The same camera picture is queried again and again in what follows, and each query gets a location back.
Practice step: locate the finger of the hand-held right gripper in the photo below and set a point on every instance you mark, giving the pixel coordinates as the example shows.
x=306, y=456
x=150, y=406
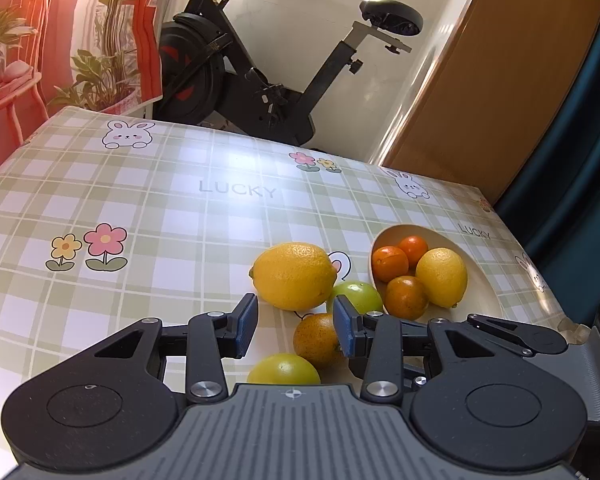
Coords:
x=540, y=341

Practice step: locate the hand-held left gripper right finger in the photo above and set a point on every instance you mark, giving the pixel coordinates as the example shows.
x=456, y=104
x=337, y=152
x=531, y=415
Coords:
x=345, y=327

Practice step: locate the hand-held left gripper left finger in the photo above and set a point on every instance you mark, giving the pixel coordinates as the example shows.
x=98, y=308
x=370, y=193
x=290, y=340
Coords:
x=247, y=327

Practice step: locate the brownish orange mandarin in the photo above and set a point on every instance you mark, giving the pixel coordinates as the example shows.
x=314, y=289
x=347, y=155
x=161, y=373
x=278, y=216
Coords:
x=315, y=340

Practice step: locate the green lime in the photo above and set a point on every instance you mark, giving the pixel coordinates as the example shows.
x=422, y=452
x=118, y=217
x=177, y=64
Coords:
x=360, y=292

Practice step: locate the yellow-green lime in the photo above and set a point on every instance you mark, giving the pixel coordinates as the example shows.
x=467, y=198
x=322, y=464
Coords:
x=282, y=370

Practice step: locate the dark orange mandarin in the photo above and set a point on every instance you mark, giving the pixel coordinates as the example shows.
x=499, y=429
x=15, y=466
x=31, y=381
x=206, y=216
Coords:
x=406, y=297

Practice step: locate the large yellow lemon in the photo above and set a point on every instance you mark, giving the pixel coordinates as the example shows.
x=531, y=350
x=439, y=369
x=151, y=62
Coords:
x=292, y=275

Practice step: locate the bright orange mandarin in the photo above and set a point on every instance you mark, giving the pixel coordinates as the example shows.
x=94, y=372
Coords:
x=389, y=262

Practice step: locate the cream bowl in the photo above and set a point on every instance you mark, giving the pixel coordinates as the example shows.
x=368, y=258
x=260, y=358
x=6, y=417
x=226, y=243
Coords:
x=480, y=285

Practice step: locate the small orange mandarin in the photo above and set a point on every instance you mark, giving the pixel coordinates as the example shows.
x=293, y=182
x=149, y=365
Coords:
x=414, y=249

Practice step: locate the small yellow lemon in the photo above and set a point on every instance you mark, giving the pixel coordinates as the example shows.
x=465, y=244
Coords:
x=441, y=277

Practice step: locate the checked tablecloth with cartoon prints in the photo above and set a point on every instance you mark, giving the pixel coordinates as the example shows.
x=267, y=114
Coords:
x=155, y=210

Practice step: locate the dark teal curtain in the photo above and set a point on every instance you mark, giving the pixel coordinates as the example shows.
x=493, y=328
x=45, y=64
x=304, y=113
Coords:
x=580, y=160

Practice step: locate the wooden cabinet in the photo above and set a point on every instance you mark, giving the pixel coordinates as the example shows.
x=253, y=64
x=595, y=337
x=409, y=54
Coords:
x=505, y=85

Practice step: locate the black exercise bike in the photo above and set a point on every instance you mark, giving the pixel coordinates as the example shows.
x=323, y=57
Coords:
x=195, y=70

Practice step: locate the red room scene wall poster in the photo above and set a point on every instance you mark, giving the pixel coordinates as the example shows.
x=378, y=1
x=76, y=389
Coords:
x=55, y=35

